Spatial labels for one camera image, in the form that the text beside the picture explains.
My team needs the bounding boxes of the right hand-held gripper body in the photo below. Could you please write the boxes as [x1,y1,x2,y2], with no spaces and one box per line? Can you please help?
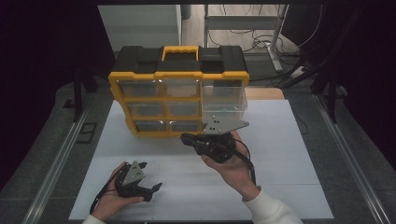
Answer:
[193,114,250,164]

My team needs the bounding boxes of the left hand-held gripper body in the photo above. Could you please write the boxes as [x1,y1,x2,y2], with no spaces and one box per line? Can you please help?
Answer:
[114,160,154,203]

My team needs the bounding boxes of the clear plastic drawer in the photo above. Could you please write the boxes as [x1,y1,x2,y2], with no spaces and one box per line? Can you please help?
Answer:
[201,84,249,121]

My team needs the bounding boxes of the yellow black organizer cabinet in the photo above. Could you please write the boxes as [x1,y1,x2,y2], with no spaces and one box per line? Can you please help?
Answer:
[107,45,250,139]

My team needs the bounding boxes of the person's left hand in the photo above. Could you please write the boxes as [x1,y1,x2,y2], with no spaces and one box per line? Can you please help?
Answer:
[91,161,146,222]

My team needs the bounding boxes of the person's right hand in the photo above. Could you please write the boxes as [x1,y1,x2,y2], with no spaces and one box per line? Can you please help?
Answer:
[200,130,262,201]

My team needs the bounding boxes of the set of clear drawers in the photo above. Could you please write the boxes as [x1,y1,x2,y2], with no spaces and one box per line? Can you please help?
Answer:
[118,78,202,133]

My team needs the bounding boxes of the black metal stand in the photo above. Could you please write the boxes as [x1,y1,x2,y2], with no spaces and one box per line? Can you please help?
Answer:
[311,60,341,123]
[72,66,99,123]

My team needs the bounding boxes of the white power strip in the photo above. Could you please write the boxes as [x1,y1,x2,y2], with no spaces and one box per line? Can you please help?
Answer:
[289,65,306,79]

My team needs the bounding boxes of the white cabinet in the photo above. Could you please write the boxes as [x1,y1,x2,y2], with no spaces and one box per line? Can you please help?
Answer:
[97,4,183,52]

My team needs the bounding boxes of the black curtain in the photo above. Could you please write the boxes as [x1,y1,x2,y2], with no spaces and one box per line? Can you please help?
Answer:
[0,0,117,190]
[281,0,396,171]

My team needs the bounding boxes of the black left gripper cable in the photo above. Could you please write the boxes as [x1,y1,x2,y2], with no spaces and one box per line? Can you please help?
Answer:
[89,162,129,216]

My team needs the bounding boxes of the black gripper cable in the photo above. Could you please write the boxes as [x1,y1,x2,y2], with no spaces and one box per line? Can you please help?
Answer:
[89,162,129,216]
[228,138,258,188]

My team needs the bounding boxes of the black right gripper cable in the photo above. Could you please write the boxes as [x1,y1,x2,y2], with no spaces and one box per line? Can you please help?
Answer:
[228,138,258,188]

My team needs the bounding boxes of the aluminium floor rail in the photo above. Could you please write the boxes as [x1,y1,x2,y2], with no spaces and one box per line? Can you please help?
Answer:
[21,102,91,224]
[312,92,396,224]

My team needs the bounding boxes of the tangle of black floor cables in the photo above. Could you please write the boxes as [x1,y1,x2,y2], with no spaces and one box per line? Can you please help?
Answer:
[207,28,302,54]

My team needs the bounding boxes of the grey metal desk frame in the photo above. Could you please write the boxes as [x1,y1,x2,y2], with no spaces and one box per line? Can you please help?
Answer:
[203,4,290,73]

